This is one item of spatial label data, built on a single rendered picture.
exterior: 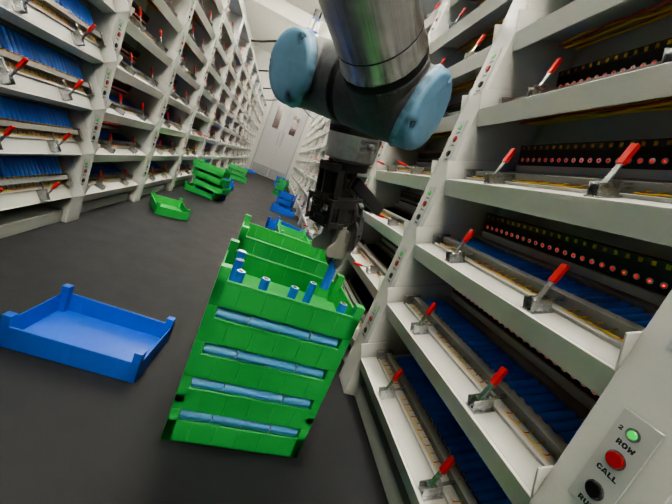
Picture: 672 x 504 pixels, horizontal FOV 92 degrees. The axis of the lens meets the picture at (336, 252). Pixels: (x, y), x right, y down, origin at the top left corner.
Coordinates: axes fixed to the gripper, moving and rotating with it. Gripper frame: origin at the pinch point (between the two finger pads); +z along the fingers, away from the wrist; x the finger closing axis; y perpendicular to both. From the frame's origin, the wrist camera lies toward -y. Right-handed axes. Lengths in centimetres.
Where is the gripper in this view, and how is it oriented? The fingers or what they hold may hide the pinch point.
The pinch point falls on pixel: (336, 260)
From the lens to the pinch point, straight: 67.0
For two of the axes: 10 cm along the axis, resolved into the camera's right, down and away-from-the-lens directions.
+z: -2.0, 9.1, 3.7
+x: 6.3, 4.1, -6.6
